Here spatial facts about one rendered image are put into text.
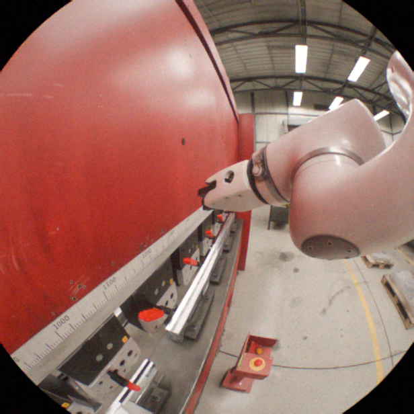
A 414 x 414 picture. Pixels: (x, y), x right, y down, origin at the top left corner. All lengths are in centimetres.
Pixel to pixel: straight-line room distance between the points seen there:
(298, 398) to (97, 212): 175
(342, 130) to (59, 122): 27
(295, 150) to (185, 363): 72
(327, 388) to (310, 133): 186
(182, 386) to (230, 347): 107
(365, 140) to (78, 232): 30
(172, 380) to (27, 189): 67
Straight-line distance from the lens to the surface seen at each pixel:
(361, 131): 15
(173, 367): 70
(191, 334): 72
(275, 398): 164
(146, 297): 34
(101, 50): 27
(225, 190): 21
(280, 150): 17
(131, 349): 36
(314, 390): 179
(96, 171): 21
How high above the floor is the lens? 155
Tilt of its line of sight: 15 degrees down
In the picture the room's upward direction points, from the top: straight up
